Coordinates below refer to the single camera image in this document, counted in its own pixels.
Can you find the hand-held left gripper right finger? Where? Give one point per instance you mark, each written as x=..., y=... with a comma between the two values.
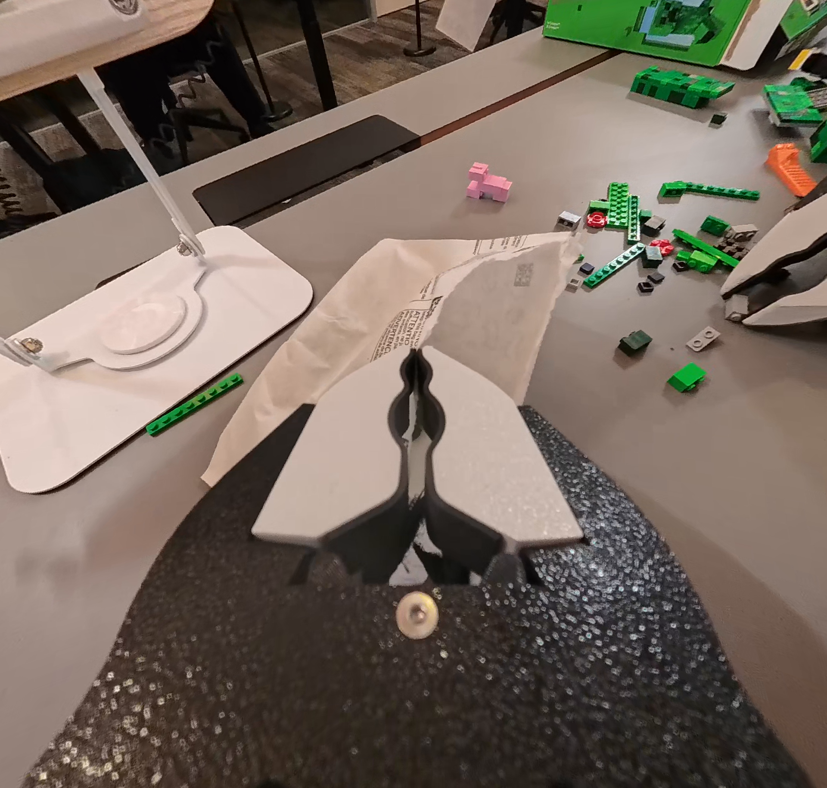
x=504, y=471

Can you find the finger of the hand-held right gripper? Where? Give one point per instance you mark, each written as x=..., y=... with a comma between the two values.
x=788, y=303
x=782, y=248

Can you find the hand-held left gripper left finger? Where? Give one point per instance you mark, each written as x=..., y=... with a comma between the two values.
x=336, y=465

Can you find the narrow green plate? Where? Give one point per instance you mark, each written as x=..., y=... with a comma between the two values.
x=638, y=222

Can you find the wide green plate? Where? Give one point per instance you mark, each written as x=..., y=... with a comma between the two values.
x=610, y=209

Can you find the white paper bag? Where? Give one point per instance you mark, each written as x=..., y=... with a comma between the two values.
x=381, y=277

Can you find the grey desk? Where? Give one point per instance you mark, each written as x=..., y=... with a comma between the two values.
x=678, y=478

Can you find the light grey brick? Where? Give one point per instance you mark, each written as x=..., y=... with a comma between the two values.
x=746, y=231

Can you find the dark grey plate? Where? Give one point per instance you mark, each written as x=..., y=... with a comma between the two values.
x=733, y=246

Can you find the orange brick separator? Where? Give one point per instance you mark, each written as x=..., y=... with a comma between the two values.
x=791, y=167

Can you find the small grey plate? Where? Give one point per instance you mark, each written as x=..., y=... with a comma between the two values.
x=703, y=339

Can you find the green corner long plate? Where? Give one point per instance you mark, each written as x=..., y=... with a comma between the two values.
x=707, y=190

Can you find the dark slope tile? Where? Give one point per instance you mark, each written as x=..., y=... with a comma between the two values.
x=654, y=222

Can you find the silver slope brick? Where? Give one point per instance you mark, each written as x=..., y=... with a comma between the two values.
x=651, y=257

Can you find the dark green slope brick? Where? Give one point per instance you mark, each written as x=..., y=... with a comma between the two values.
x=633, y=342

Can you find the green creeper block build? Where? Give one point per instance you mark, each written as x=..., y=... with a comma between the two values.
x=678, y=87

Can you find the grey square brick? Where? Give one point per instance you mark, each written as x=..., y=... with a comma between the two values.
x=568, y=219

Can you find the green toy box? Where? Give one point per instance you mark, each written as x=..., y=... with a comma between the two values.
x=646, y=19

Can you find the pink toy pig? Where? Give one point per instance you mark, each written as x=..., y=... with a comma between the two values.
x=491, y=184

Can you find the black rectangular mat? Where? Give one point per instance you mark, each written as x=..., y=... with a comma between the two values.
x=303, y=167

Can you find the black floor stand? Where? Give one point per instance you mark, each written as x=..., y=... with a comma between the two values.
x=423, y=48
x=274, y=113

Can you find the white paper sheet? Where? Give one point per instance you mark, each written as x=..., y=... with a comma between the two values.
x=468, y=3

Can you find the black table leg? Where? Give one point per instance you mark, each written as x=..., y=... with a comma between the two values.
x=316, y=32

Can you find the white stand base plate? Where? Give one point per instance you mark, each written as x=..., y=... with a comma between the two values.
x=194, y=322

